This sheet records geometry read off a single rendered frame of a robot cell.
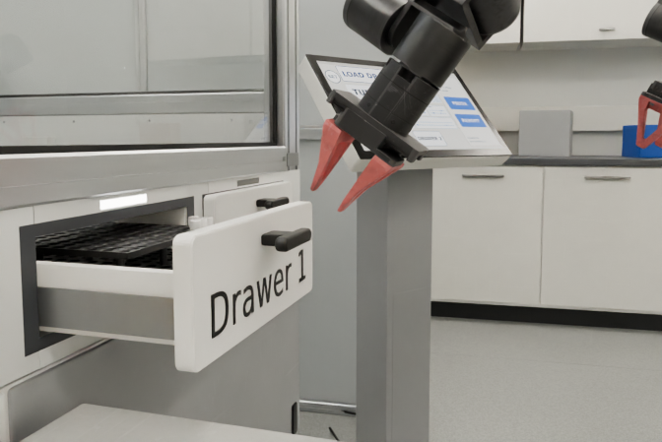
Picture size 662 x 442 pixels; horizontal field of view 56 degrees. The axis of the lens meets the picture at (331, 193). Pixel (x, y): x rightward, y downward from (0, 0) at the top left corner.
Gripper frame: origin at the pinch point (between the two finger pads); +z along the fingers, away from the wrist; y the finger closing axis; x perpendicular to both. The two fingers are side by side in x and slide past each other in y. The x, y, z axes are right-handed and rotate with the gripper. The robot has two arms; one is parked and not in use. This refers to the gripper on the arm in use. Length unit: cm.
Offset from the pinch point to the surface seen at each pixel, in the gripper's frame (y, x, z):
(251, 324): -2.4, 7.4, 12.9
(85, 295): 9.2, 16.7, 15.9
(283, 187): 14.8, -37.8, 14.6
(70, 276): 11.5, 16.5, 15.6
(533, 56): 13, -355, -53
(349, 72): 30, -84, -3
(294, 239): -0.6, 5.3, 4.3
